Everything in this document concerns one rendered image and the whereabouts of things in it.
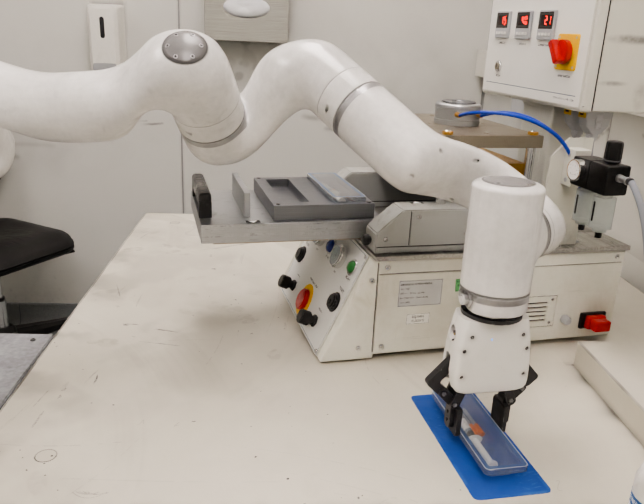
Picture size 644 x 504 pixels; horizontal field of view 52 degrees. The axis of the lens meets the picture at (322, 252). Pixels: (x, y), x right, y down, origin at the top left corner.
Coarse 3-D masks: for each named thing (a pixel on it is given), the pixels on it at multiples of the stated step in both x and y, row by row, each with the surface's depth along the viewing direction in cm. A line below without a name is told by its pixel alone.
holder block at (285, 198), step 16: (256, 192) 117; (272, 192) 109; (288, 192) 116; (304, 192) 110; (320, 192) 111; (272, 208) 103; (288, 208) 102; (304, 208) 103; (320, 208) 104; (336, 208) 104; (352, 208) 105; (368, 208) 106
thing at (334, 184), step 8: (312, 176) 118; (320, 176) 119; (328, 176) 119; (336, 176) 119; (320, 184) 113; (328, 184) 113; (336, 184) 113; (344, 184) 113; (336, 192) 108; (344, 192) 108; (352, 192) 108; (360, 192) 108
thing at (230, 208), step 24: (216, 192) 118; (240, 192) 106; (216, 216) 103; (240, 216) 104; (264, 216) 105; (216, 240) 100; (240, 240) 101; (264, 240) 102; (288, 240) 103; (312, 240) 106
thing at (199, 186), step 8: (192, 176) 113; (200, 176) 112; (192, 184) 113; (200, 184) 106; (192, 192) 114; (200, 192) 101; (208, 192) 102; (200, 200) 101; (208, 200) 101; (200, 208) 101; (208, 208) 102; (200, 216) 102; (208, 216) 102
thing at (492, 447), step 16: (464, 400) 92; (464, 416) 88; (480, 416) 88; (464, 432) 85; (480, 432) 85; (496, 432) 85; (480, 448) 82; (496, 448) 82; (512, 448) 82; (496, 464) 79; (512, 464) 79
